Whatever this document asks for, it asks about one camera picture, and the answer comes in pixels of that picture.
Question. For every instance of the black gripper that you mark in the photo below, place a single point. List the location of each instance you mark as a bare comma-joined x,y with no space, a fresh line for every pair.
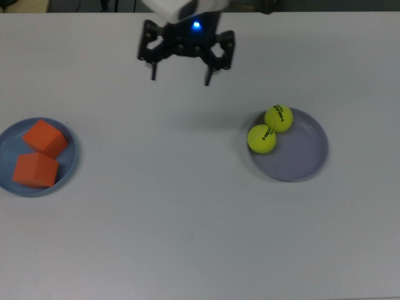
190,45

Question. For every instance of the blue plate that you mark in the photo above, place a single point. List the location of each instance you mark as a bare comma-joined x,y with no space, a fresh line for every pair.
6,156

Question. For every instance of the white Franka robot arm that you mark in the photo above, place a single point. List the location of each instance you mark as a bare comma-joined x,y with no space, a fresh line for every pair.
170,7

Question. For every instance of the orange foam cube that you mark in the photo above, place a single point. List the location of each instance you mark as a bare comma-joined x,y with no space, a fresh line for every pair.
43,137
34,172

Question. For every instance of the purple plate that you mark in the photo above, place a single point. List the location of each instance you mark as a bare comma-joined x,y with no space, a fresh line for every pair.
297,156

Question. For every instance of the yellow tennis ball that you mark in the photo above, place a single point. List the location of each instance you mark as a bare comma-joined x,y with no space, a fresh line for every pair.
261,140
279,120

